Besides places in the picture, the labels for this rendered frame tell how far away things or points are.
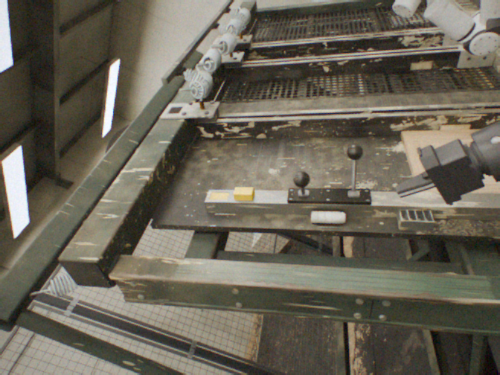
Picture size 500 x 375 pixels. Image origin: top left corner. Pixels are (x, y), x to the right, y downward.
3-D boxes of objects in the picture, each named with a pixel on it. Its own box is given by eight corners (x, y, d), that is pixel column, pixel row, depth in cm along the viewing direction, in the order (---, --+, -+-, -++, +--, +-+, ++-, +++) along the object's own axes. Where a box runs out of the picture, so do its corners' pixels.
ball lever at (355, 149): (362, 201, 81) (364, 144, 79) (345, 201, 82) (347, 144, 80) (361, 197, 85) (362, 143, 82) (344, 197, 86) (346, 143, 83)
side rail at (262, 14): (431, 12, 214) (435, -8, 207) (257, 28, 238) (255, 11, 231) (428, 8, 220) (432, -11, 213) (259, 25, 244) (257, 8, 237)
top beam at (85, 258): (115, 289, 77) (97, 262, 71) (76, 286, 80) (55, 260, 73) (258, 15, 240) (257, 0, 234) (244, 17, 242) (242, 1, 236)
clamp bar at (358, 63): (493, 68, 134) (515, 0, 118) (203, 85, 159) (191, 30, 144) (484, 58, 141) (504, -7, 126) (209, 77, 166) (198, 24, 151)
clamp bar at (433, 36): (474, 46, 151) (490, -15, 136) (216, 65, 177) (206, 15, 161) (467, 39, 159) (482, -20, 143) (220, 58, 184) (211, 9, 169)
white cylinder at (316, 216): (311, 225, 84) (344, 226, 83) (311, 216, 82) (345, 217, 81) (311, 216, 86) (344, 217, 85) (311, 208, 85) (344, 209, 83)
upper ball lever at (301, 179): (311, 202, 86) (309, 184, 74) (295, 202, 87) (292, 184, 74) (311, 188, 87) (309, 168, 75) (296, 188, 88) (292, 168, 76)
